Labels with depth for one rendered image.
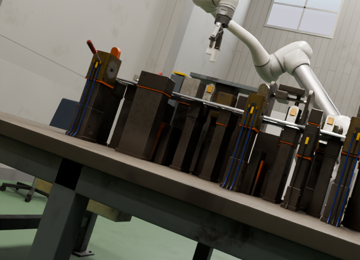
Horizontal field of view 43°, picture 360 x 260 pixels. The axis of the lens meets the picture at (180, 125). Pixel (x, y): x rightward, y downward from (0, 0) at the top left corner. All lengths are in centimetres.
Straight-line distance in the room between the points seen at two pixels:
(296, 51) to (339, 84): 676
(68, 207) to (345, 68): 856
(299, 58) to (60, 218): 179
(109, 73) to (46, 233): 81
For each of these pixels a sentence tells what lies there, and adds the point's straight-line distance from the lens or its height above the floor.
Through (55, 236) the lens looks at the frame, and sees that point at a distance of 126.
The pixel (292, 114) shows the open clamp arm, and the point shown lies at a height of 106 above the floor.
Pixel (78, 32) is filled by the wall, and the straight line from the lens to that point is 520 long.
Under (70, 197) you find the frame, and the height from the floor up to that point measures 57.
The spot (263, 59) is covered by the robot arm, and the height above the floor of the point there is 142.
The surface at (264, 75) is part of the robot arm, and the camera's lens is 270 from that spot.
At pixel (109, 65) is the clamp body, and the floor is 101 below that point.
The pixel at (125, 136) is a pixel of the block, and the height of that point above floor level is 77.
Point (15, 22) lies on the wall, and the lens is 452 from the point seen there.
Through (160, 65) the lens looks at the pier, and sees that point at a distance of 648.
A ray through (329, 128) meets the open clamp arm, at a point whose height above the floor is 105.
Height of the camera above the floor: 75
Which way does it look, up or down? 4 degrees up
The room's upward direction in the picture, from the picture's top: 18 degrees clockwise
